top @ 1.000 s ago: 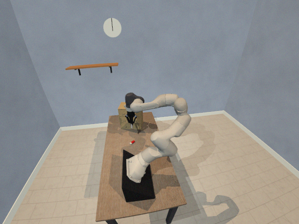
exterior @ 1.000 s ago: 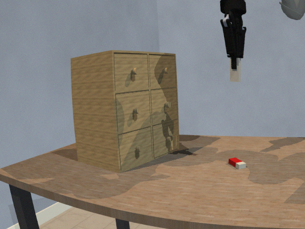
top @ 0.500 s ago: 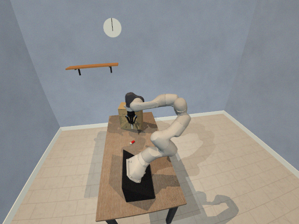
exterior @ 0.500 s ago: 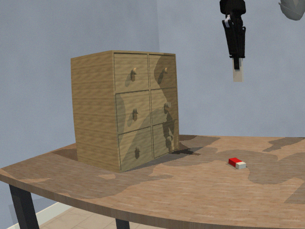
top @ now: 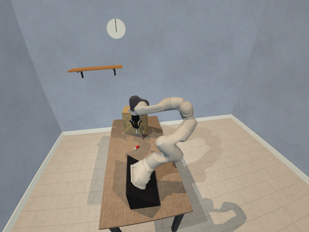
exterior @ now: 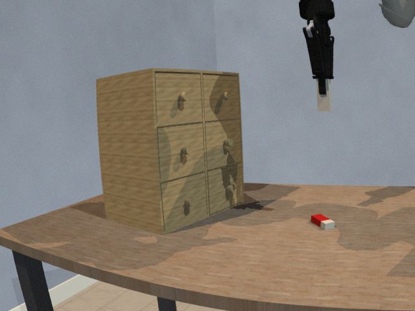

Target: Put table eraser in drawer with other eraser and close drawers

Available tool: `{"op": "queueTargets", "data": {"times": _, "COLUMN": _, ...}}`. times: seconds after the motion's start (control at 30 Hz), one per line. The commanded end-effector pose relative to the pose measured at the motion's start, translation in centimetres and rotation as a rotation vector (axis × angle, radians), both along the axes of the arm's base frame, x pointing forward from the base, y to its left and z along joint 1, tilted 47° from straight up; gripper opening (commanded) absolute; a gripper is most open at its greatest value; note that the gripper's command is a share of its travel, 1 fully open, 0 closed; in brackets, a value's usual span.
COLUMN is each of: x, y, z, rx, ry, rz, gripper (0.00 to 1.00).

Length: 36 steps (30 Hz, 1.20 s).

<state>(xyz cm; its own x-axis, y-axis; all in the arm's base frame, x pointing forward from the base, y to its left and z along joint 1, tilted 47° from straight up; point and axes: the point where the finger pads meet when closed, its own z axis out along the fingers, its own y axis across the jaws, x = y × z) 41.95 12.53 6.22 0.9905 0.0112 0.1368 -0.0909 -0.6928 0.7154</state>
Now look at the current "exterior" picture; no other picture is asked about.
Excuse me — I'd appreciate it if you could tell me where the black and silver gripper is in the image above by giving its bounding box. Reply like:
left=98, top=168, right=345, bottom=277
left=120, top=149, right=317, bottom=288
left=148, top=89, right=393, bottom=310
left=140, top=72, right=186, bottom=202
left=299, top=0, right=335, bottom=111

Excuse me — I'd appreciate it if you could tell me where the small wooden chest of drawers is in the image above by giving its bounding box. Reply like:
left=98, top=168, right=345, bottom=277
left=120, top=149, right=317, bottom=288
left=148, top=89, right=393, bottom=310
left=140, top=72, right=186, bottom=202
left=96, top=68, right=244, bottom=235

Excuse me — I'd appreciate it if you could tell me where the wooden drawer front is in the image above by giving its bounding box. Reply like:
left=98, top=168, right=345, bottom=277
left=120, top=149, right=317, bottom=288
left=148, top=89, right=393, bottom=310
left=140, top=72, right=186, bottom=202
left=202, top=75, right=239, bottom=119
left=155, top=73, right=202, bottom=123
left=205, top=119, right=241, bottom=167
left=207, top=163, right=243, bottom=214
left=160, top=172, right=207, bottom=231
left=157, top=123, right=205, bottom=179

